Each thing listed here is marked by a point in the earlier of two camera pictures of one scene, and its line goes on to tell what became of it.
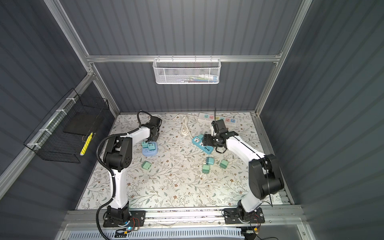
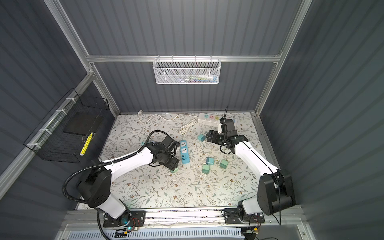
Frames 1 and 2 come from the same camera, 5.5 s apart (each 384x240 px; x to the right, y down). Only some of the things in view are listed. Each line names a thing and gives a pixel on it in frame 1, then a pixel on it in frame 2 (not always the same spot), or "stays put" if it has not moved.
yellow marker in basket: x=86 y=145 stays put
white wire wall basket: x=186 y=71 stays put
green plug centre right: x=224 y=163 stays put
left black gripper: x=155 y=139 to x=174 y=164
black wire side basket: x=64 y=136 stays put
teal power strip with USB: x=199 y=142 to x=184 y=153
